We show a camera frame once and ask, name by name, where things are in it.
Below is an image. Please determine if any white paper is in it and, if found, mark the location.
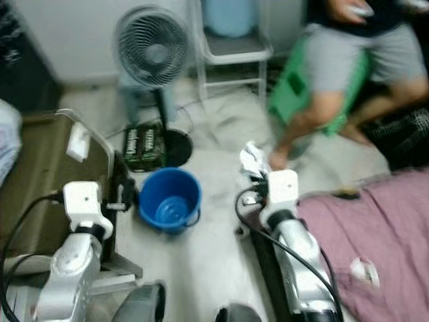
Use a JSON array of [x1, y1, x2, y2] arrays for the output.
[[239, 140, 270, 180]]

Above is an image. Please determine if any small white controller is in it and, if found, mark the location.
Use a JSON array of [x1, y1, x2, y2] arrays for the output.
[[349, 3, 375, 17]]

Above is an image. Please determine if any person's bare hand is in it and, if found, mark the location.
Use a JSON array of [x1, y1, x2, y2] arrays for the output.
[[332, 0, 357, 17]]

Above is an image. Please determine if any blue plastic bucket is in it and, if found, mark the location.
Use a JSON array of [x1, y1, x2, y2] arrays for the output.
[[137, 166, 203, 234]]

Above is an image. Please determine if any dark green printed box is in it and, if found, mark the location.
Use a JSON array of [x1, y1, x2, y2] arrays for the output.
[[122, 124, 167, 172]]

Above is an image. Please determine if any olive brown suitcase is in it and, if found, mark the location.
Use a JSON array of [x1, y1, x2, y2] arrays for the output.
[[0, 109, 118, 262]]

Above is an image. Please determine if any small black floor object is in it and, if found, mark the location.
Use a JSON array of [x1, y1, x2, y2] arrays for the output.
[[335, 189, 363, 201]]

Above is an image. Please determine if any green plastic stool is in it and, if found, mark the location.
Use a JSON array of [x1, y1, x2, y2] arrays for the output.
[[268, 34, 373, 138]]

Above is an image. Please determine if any grey robot left leg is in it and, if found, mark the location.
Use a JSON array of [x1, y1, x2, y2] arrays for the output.
[[113, 282, 167, 322]]

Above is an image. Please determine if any grey robot leg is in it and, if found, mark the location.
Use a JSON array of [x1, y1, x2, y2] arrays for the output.
[[216, 303, 262, 322], [113, 282, 167, 322]]

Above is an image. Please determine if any grey robot right leg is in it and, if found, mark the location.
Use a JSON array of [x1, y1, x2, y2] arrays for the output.
[[216, 303, 262, 322]]

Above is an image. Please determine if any purple cartoon print blanket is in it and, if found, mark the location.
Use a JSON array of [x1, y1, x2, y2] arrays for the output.
[[295, 168, 429, 322]]

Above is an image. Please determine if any white plastic bag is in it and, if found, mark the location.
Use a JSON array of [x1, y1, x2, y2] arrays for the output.
[[0, 99, 22, 182]]

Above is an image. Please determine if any white metal chair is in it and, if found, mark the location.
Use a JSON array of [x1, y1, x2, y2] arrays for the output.
[[191, 0, 274, 108]]

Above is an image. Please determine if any person in grey shorts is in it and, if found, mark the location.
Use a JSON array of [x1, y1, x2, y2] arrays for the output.
[[268, 0, 429, 172]]

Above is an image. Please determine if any white floor fan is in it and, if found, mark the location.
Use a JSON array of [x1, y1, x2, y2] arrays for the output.
[[113, 5, 195, 168]]

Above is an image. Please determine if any black mesh basket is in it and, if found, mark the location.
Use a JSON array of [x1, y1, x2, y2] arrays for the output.
[[359, 104, 429, 172]]

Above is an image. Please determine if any black patterned fabric item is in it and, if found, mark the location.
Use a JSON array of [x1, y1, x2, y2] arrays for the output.
[[0, 0, 61, 111]]

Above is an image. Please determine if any light blue water jug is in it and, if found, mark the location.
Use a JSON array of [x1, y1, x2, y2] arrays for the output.
[[201, 0, 257, 38]]

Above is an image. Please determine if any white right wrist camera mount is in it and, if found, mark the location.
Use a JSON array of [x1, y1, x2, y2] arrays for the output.
[[258, 169, 300, 225]]

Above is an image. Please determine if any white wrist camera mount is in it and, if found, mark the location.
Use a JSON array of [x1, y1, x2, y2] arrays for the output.
[[258, 169, 300, 225], [62, 181, 113, 235]]

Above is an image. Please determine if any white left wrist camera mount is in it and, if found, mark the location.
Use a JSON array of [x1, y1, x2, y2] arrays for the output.
[[62, 181, 113, 235]]

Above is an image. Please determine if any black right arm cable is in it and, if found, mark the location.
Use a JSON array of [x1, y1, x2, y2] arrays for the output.
[[235, 188, 343, 316]]

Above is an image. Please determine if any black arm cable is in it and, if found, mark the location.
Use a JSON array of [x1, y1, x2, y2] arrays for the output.
[[0, 193, 64, 322], [235, 188, 343, 316]]

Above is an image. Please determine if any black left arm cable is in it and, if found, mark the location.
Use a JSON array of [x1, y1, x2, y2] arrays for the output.
[[0, 193, 64, 322]]

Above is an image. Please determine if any dark bed frame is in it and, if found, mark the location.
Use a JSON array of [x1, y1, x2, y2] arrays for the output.
[[235, 218, 282, 322]]

